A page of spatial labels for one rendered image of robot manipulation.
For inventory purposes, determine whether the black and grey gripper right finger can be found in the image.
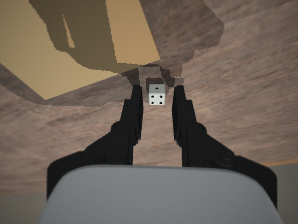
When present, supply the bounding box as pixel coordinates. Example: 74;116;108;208
172;85;277;210

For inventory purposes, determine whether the white die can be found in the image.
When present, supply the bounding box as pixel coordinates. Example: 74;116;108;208
149;84;165;105

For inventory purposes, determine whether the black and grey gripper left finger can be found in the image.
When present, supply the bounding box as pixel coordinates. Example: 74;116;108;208
47;85;143;200

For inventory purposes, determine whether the tan square mat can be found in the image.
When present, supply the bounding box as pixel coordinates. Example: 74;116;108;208
0;0;160;100

